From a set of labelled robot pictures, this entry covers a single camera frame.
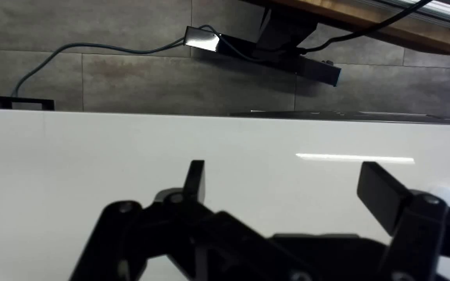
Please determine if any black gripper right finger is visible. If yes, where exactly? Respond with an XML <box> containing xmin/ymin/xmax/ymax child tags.
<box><xmin>356</xmin><ymin>160</ymin><xmax>450</xmax><ymax>281</ymax></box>

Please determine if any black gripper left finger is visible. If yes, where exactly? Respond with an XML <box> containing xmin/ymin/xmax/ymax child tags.
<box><xmin>68</xmin><ymin>159</ymin><xmax>309</xmax><ymax>281</ymax></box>

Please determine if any silver power adapter box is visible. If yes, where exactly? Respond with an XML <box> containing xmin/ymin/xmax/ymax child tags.
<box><xmin>182</xmin><ymin>25</ymin><xmax>221</xmax><ymax>53</ymax></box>

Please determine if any black desk foot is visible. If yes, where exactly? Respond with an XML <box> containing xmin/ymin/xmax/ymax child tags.
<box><xmin>218</xmin><ymin>6</ymin><xmax>342</xmax><ymax>87</ymax></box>

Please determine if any wooden desk top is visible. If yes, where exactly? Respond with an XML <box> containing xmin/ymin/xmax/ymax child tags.
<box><xmin>245</xmin><ymin>0</ymin><xmax>450</xmax><ymax>59</ymax></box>

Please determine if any black metal floor frame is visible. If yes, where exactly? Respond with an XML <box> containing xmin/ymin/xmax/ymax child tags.
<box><xmin>0</xmin><ymin>93</ymin><xmax>56</xmax><ymax>110</ymax></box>

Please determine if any thin grey floor cable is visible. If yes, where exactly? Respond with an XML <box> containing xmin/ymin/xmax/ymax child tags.
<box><xmin>9</xmin><ymin>35</ymin><xmax>187</xmax><ymax>98</ymax></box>

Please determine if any thick black cable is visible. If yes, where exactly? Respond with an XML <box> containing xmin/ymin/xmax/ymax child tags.
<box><xmin>296</xmin><ymin>0</ymin><xmax>434</xmax><ymax>54</ymax></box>

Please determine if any silver metal rail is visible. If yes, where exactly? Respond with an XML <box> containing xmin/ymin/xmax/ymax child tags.
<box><xmin>379</xmin><ymin>0</ymin><xmax>450</xmax><ymax>25</ymax></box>

